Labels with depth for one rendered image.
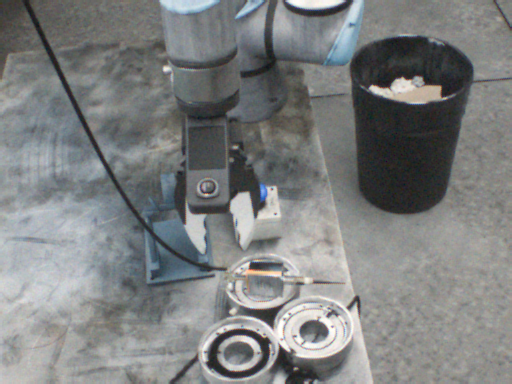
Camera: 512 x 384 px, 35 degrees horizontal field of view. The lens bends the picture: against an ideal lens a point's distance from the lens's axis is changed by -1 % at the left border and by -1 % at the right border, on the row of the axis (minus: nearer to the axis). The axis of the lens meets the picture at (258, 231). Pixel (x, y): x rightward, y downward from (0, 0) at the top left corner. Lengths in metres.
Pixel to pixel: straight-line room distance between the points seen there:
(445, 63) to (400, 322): 0.76
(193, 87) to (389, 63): 1.63
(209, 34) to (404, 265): 1.56
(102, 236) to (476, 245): 1.35
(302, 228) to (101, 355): 0.36
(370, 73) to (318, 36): 1.07
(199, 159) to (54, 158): 0.64
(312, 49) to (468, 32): 1.97
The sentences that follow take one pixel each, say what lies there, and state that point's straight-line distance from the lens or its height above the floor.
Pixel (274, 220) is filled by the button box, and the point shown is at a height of 0.84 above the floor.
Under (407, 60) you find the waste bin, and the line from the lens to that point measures 2.47.
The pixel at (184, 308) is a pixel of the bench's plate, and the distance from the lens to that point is 1.18.
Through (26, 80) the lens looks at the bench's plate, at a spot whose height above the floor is 0.80.
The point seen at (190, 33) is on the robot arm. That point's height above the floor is 1.26.
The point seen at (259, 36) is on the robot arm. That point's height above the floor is 0.97.
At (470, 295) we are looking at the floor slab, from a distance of 2.26.
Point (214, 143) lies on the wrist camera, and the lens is 0.88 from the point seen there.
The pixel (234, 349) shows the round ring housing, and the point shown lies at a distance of 1.10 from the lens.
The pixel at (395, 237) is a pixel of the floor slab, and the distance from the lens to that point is 2.39.
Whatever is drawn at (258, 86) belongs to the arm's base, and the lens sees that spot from 1.46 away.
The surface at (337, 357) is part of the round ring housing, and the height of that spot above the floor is 0.83.
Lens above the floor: 1.69
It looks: 45 degrees down
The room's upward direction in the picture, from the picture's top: 5 degrees counter-clockwise
